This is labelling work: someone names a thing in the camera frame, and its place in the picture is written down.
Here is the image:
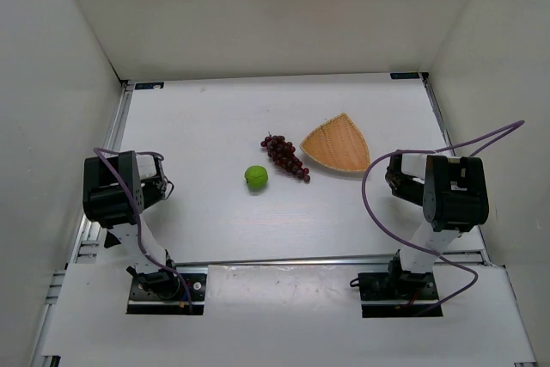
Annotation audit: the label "green fake apple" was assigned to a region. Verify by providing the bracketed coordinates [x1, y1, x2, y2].
[244, 165, 268, 191]

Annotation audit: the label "dark red fake grapes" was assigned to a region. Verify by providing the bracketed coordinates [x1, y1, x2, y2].
[260, 134, 311, 183]

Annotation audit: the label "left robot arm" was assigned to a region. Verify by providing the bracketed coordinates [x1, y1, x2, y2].
[82, 148, 183, 300]

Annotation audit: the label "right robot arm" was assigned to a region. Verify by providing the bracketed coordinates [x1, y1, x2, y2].
[385, 154, 489, 293]

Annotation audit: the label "woven bamboo fruit basket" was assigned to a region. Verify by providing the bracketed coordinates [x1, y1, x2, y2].
[300, 113, 370, 174]

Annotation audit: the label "right blue corner label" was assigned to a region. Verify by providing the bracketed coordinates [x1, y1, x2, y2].
[390, 72, 420, 80]

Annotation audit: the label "blue corner label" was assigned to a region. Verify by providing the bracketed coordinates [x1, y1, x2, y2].
[390, 72, 420, 80]
[134, 82, 164, 90]

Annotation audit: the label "left blue corner label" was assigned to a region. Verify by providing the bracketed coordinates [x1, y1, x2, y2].
[134, 82, 164, 90]

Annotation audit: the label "white front cover board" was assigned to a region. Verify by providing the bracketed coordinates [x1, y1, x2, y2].
[43, 264, 535, 366]

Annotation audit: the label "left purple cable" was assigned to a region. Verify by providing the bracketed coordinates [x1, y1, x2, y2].
[93, 146, 193, 304]

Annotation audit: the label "purple cable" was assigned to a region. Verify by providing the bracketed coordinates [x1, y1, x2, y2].
[361, 119, 526, 317]
[93, 146, 193, 304]

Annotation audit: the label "left aluminium frame rail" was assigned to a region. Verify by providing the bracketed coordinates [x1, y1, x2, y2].
[29, 79, 131, 367]

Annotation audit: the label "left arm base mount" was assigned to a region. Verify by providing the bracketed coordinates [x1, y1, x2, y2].
[126, 266, 208, 315]

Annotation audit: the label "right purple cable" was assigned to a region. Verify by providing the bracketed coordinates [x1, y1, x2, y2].
[361, 119, 526, 317]

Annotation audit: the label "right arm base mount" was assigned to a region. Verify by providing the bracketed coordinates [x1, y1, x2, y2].
[349, 269, 443, 319]

